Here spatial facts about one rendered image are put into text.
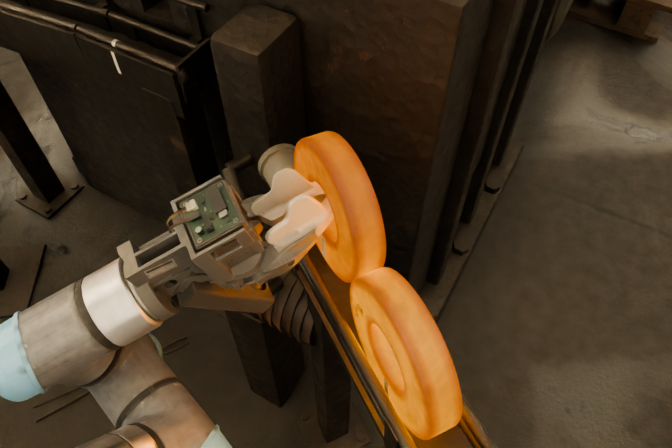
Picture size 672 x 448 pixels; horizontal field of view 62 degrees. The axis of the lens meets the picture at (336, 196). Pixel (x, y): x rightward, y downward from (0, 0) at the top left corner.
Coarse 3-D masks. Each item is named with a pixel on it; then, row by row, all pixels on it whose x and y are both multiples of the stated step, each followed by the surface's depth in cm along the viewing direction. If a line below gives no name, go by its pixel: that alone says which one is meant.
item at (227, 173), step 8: (232, 160) 82; (240, 160) 82; (248, 160) 82; (232, 168) 81; (240, 168) 82; (224, 176) 81; (232, 176) 81; (232, 184) 80; (240, 184) 81; (240, 192) 80; (272, 280) 77; (280, 280) 78; (272, 288) 76; (280, 288) 77
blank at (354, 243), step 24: (312, 144) 53; (336, 144) 53; (312, 168) 55; (336, 168) 51; (360, 168) 51; (336, 192) 51; (360, 192) 50; (336, 216) 53; (360, 216) 50; (336, 240) 56; (360, 240) 51; (384, 240) 52; (336, 264) 58; (360, 264) 52
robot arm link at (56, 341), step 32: (64, 288) 52; (32, 320) 50; (64, 320) 49; (0, 352) 49; (32, 352) 49; (64, 352) 49; (96, 352) 51; (0, 384) 49; (32, 384) 50; (64, 384) 54
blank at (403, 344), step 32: (352, 288) 54; (384, 288) 48; (384, 320) 48; (416, 320) 46; (384, 352) 55; (416, 352) 44; (448, 352) 45; (384, 384) 55; (416, 384) 45; (448, 384) 45; (416, 416) 48; (448, 416) 46
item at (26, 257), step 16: (0, 256) 142; (16, 256) 142; (32, 256) 142; (0, 272) 136; (16, 272) 140; (32, 272) 140; (0, 288) 136; (16, 288) 137; (32, 288) 137; (0, 304) 134; (16, 304) 134
